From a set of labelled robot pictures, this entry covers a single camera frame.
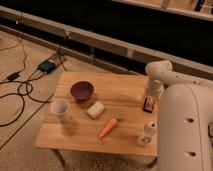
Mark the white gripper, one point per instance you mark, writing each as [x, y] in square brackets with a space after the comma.
[154, 87]

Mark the white sponge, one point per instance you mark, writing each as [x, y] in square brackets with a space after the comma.
[95, 110]

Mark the orange carrot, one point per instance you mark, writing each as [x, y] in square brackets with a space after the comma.
[108, 127]

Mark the white cup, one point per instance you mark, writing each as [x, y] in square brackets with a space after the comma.
[60, 108]

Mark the purple bowl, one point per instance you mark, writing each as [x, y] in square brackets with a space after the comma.
[82, 90]

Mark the wooden table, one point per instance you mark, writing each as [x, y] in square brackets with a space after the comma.
[121, 96]

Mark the small black plug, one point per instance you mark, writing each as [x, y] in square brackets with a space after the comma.
[13, 76]

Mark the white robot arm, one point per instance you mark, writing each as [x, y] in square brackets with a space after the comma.
[185, 111]

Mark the black power adapter box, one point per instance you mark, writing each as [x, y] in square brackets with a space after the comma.
[46, 66]

